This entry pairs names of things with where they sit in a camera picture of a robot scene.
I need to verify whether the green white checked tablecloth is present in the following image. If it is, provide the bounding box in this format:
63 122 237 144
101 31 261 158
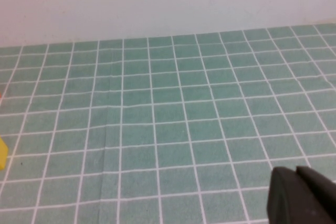
0 23 336 224

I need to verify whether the yellow foam cube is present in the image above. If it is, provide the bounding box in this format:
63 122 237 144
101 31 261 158
0 135 9 170

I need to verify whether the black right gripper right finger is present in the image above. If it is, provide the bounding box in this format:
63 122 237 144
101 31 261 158
296 165 336 224

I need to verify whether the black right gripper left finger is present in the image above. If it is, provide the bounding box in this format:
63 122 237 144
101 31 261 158
266 166 332 224

